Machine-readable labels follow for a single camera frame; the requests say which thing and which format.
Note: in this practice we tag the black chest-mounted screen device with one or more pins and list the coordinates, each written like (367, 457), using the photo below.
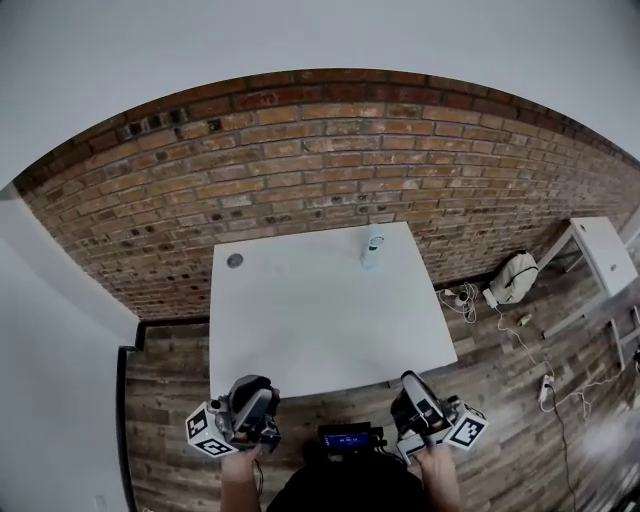
(347, 439)

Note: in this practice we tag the black door frame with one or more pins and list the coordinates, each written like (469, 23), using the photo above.
(124, 425)

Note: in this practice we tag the white power strip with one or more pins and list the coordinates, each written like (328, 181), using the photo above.
(546, 394)

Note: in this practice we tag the white backpack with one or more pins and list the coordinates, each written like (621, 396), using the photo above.
(515, 277)

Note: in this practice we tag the person's black shirt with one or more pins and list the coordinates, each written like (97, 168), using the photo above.
(345, 487)

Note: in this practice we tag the person's right forearm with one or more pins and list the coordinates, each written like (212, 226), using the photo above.
(440, 482)

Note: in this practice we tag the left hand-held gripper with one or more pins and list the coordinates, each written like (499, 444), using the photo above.
(212, 432)

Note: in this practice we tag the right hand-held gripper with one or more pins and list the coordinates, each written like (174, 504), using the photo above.
(450, 430)

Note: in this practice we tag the small yellowish bottle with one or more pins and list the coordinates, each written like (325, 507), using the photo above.
(524, 319)

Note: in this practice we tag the white power adapter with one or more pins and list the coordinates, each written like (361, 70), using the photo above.
(490, 297)

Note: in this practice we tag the person's left forearm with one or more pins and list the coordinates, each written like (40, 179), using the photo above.
(240, 482)

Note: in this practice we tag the white side table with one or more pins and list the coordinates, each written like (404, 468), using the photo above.
(600, 255)

